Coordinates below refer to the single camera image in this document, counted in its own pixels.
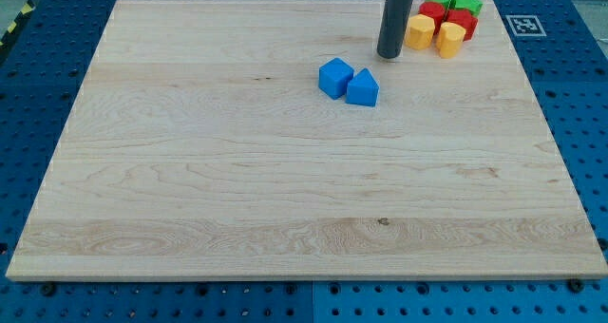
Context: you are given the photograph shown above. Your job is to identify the black bolt front left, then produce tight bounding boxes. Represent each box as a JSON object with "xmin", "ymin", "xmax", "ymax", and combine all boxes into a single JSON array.
[{"xmin": 40, "ymin": 282, "xmax": 57, "ymax": 297}]

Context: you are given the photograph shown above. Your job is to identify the wooden board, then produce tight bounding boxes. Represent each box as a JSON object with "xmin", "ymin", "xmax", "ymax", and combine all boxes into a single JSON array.
[{"xmin": 7, "ymin": 0, "xmax": 607, "ymax": 282}]

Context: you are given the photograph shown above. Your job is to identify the black bolt front right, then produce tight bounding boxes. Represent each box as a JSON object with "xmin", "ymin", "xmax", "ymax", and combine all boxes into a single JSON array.
[{"xmin": 567, "ymin": 278, "xmax": 585, "ymax": 294}]

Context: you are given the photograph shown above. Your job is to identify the yellow hexagon block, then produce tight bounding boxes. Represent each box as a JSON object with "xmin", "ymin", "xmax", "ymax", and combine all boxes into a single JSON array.
[{"xmin": 405, "ymin": 14, "xmax": 435, "ymax": 50}]

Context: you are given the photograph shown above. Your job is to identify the red cylinder block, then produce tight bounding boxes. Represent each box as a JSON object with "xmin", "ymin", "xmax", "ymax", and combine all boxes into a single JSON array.
[{"xmin": 418, "ymin": 1, "xmax": 447, "ymax": 34}]

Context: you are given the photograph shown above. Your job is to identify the fiducial marker tag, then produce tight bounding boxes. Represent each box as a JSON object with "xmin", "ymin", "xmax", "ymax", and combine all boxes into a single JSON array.
[{"xmin": 505, "ymin": 14, "xmax": 546, "ymax": 37}]

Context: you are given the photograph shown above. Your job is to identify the yellow heart block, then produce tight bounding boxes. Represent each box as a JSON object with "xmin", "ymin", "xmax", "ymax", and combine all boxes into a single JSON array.
[{"xmin": 436, "ymin": 22, "xmax": 466, "ymax": 59}]

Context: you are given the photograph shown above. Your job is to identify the blue cube block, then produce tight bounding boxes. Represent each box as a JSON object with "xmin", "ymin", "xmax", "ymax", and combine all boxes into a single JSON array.
[{"xmin": 318, "ymin": 58, "xmax": 354, "ymax": 100}]

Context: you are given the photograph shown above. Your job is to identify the blue triangular prism block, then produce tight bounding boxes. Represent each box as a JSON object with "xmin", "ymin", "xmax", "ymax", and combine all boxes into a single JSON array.
[{"xmin": 345, "ymin": 68, "xmax": 379, "ymax": 107}]

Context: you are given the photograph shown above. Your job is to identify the green star block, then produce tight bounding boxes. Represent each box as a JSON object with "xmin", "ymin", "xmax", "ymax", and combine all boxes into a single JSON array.
[{"xmin": 449, "ymin": 0, "xmax": 484, "ymax": 17}]

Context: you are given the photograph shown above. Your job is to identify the yellow black hazard tape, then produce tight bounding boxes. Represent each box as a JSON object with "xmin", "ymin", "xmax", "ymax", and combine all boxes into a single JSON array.
[{"xmin": 1, "ymin": 0, "xmax": 36, "ymax": 49}]

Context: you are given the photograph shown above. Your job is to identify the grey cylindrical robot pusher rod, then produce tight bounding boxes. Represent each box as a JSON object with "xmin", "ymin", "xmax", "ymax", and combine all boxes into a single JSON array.
[{"xmin": 376, "ymin": 0, "xmax": 413, "ymax": 60}]

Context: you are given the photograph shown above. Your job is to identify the black bolt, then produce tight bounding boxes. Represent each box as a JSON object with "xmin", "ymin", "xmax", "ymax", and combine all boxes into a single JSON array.
[
  {"xmin": 40, "ymin": 282, "xmax": 57, "ymax": 297},
  {"xmin": 567, "ymin": 278, "xmax": 585, "ymax": 294}
]

